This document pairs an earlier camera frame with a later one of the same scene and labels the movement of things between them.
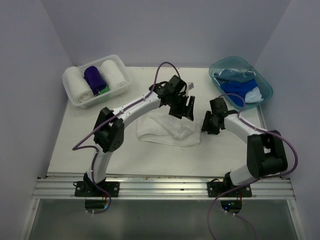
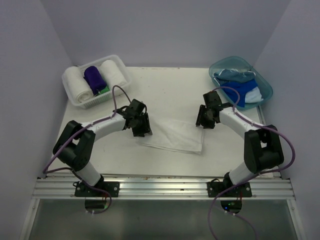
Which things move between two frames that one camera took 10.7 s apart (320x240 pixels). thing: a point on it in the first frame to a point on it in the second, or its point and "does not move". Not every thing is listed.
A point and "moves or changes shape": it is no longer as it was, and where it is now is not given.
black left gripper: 180,112 to 145,127
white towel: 160,126 moves or changes shape
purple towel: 94,78 does not move
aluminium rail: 162,188 does not move
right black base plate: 215,188 does not move
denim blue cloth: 234,75 does not move
